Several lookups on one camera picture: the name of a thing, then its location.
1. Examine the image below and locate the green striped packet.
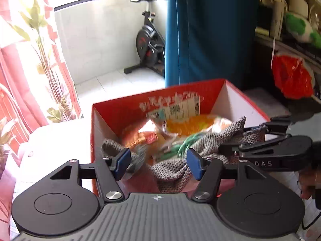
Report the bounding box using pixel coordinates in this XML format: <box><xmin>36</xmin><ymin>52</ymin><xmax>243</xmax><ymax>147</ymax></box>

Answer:
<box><xmin>160</xmin><ymin>133</ymin><xmax>210</xmax><ymax>157</ymax></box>

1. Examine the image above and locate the red cardboard box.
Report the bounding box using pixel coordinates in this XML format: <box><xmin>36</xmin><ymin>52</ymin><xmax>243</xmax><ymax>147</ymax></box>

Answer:
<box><xmin>90</xmin><ymin>78</ymin><xmax>271</xmax><ymax>199</ymax></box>

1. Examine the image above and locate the orange red plastic bag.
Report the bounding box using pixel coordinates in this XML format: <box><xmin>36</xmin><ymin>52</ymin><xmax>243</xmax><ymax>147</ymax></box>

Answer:
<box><xmin>271</xmin><ymin>53</ymin><xmax>315</xmax><ymax>100</ymax></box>

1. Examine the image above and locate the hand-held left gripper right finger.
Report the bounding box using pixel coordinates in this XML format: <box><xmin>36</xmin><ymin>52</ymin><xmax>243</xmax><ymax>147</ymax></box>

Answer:
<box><xmin>187</xmin><ymin>148</ymin><xmax>267</xmax><ymax>202</ymax></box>

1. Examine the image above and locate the grey knitted cloth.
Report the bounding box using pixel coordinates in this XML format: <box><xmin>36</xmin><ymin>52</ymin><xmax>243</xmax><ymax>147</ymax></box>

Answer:
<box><xmin>101</xmin><ymin>116</ymin><xmax>267</xmax><ymax>194</ymax></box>

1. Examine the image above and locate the orange snack packet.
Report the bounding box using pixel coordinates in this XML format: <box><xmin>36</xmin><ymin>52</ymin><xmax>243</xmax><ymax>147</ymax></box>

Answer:
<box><xmin>164</xmin><ymin>114</ymin><xmax>227</xmax><ymax>137</ymax></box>
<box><xmin>120</xmin><ymin>127</ymin><xmax>176</xmax><ymax>163</ymax></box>

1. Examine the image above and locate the plaid blanket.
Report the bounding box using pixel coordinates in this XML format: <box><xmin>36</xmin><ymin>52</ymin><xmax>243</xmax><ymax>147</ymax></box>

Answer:
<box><xmin>7</xmin><ymin>87</ymin><xmax>301</xmax><ymax>234</ymax></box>

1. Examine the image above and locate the person's right hand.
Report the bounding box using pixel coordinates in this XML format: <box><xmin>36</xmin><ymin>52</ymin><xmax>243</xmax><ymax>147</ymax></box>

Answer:
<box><xmin>298</xmin><ymin>167</ymin><xmax>316</xmax><ymax>200</ymax></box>

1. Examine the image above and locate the dark shelf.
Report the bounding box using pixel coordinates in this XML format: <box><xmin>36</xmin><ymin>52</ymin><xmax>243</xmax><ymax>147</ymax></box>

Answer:
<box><xmin>254</xmin><ymin>0</ymin><xmax>321</xmax><ymax>111</ymax></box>

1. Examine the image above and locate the blue curtain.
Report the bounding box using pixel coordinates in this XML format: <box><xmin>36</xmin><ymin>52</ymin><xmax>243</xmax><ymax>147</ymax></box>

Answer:
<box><xmin>164</xmin><ymin>0</ymin><xmax>261</xmax><ymax>89</ymax></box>

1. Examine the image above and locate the white container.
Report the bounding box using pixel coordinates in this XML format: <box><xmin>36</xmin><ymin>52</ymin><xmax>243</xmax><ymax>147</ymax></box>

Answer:
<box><xmin>288</xmin><ymin>0</ymin><xmax>309</xmax><ymax>20</ymax></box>

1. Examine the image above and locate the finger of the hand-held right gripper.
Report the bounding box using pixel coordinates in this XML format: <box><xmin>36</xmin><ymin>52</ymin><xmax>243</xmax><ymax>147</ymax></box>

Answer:
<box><xmin>244</xmin><ymin>115</ymin><xmax>293</xmax><ymax>135</ymax></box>
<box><xmin>218</xmin><ymin>135</ymin><xmax>312</xmax><ymax>159</ymax></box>

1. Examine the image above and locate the black cable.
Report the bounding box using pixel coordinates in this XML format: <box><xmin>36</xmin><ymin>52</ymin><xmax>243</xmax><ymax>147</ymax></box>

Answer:
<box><xmin>300</xmin><ymin>204</ymin><xmax>318</xmax><ymax>230</ymax></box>

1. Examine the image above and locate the black exercise bike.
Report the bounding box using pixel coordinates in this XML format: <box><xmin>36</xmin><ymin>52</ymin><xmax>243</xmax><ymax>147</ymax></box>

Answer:
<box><xmin>123</xmin><ymin>0</ymin><xmax>169</xmax><ymax>75</ymax></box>

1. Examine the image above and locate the red plant printed curtain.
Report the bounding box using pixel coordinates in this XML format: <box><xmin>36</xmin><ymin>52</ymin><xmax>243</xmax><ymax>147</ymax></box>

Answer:
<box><xmin>0</xmin><ymin>0</ymin><xmax>83</xmax><ymax>221</ymax></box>

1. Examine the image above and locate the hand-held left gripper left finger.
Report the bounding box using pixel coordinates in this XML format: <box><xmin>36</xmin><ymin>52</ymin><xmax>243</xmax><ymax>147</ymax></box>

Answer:
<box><xmin>50</xmin><ymin>147</ymin><xmax>132</xmax><ymax>203</ymax></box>

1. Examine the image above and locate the green white plush toy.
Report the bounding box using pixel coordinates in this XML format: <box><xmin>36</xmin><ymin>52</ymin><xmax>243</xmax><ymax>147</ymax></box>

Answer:
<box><xmin>284</xmin><ymin>12</ymin><xmax>321</xmax><ymax>48</ymax></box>

